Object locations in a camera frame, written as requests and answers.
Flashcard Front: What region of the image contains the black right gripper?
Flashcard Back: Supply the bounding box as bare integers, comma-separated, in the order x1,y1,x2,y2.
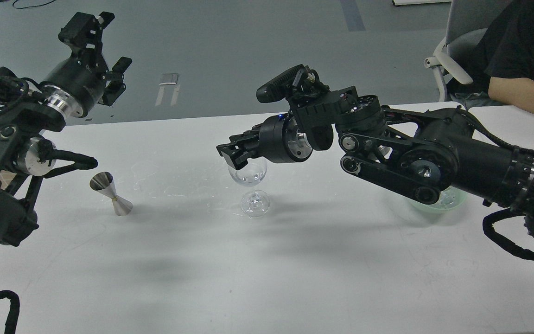
216,114,313,170

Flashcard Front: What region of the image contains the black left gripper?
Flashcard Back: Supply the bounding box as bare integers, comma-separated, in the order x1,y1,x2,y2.
42,12,132,118

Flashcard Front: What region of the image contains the steel cocktail jigger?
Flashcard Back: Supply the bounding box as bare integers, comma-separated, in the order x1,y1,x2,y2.
89,172,133,216

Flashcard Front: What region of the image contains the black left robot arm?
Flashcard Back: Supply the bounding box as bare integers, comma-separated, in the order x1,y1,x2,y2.
0,12,132,247

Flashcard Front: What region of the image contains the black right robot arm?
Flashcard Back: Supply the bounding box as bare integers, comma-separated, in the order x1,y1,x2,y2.
216,64,534,260

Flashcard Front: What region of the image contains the clear wine glass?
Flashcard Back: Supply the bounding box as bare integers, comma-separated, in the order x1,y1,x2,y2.
228,158,271,218

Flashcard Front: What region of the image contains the green bowl of ice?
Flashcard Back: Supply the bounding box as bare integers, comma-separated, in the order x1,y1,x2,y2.
406,186,468,214

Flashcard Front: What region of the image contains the beige checked sofa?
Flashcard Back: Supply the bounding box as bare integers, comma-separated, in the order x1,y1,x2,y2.
0,170,16,190

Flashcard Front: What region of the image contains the grey office chair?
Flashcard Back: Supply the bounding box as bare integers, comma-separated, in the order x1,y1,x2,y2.
424,0,511,102

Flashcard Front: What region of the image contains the person in black shirt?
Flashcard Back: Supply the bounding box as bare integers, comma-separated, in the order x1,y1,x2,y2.
448,0,534,114

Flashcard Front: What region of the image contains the black floor cable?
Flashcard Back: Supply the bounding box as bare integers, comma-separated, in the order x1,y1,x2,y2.
0,0,59,19

